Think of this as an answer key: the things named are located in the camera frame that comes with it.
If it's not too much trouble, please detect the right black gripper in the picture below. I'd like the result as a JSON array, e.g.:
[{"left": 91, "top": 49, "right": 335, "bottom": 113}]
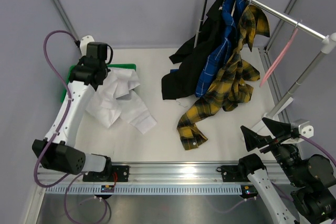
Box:
[{"left": 240, "top": 116, "right": 305, "bottom": 186}]

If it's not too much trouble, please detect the white shirt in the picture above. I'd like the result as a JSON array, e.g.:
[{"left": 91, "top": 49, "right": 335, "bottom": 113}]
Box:
[{"left": 86, "top": 68, "right": 157, "bottom": 134}]

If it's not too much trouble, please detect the pink hanger with metal hook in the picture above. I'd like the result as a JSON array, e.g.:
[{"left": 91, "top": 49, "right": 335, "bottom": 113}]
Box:
[{"left": 259, "top": 20, "right": 301, "bottom": 87}]

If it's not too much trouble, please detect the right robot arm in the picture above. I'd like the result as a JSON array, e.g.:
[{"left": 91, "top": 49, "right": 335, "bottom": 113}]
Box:
[{"left": 237, "top": 117, "right": 335, "bottom": 223}]

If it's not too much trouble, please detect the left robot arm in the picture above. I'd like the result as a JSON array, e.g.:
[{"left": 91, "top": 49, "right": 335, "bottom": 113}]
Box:
[{"left": 32, "top": 56, "right": 113, "bottom": 182}]

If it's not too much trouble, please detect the yellow plaid shirt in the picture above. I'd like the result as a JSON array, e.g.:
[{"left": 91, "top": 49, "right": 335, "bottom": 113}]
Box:
[{"left": 177, "top": 5, "right": 270, "bottom": 151}]

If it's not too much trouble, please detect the black shirt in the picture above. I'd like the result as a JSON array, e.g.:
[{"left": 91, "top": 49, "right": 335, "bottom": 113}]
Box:
[{"left": 161, "top": 0, "right": 224, "bottom": 100}]

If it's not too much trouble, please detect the blue plaid shirt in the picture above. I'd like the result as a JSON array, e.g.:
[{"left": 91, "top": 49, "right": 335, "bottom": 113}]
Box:
[{"left": 195, "top": 0, "right": 246, "bottom": 98}]

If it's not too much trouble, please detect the green plastic tray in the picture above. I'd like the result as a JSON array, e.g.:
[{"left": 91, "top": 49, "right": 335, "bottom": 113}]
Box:
[{"left": 60, "top": 63, "right": 137, "bottom": 104}]

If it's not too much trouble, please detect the metal clothes rack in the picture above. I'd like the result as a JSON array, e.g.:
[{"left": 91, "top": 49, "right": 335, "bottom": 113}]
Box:
[{"left": 194, "top": 0, "right": 335, "bottom": 119}]

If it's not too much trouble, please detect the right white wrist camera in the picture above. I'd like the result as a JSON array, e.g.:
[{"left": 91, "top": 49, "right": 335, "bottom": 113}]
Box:
[{"left": 281, "top": 119, "right": 314, "bottom": 144}]

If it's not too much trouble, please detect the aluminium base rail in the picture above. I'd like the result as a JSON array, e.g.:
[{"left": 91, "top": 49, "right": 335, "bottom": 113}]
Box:
[{"left": 38, "top": 162, "right": 290, "bottom": 185}]

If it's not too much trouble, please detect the white slotted cable duct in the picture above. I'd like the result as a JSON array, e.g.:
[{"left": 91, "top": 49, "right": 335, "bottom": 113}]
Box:
[{"left": 46, "top": 184, "right": 242, "bottom": 195}]

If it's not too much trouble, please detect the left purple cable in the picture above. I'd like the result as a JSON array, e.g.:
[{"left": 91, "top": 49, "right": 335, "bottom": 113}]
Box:
[{"left": 34, "top": 30, "right": 111, "bottom": 223}]

